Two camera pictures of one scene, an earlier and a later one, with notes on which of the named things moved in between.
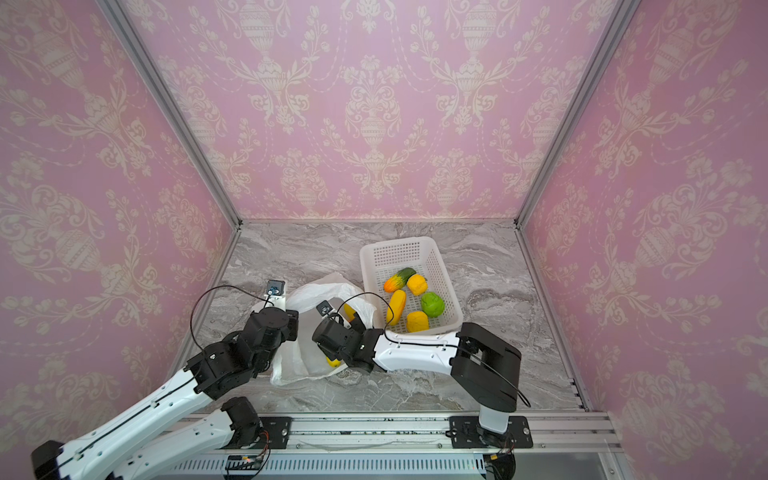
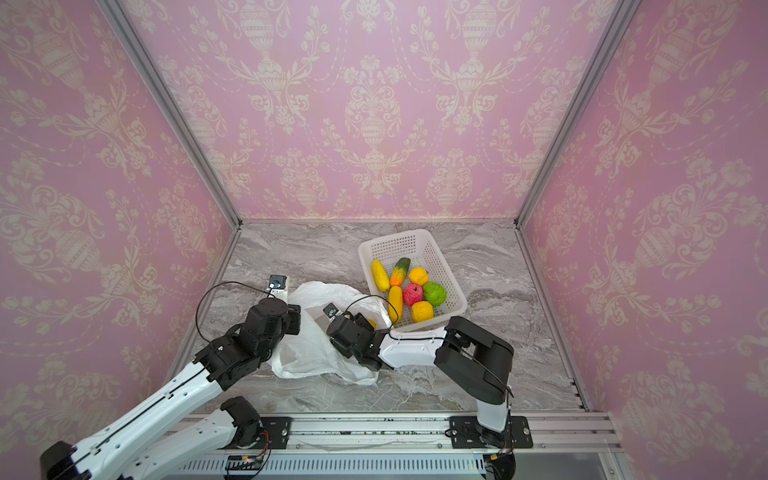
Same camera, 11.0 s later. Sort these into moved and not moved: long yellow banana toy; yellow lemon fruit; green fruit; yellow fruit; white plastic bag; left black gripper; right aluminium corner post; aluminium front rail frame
Moved: green fruit; white plastic bag; yellow fruit; yellow lemon fruit
Not moved: right aluminium corner post; long yellow banana toy; aluminium front rail frame; left black gripper
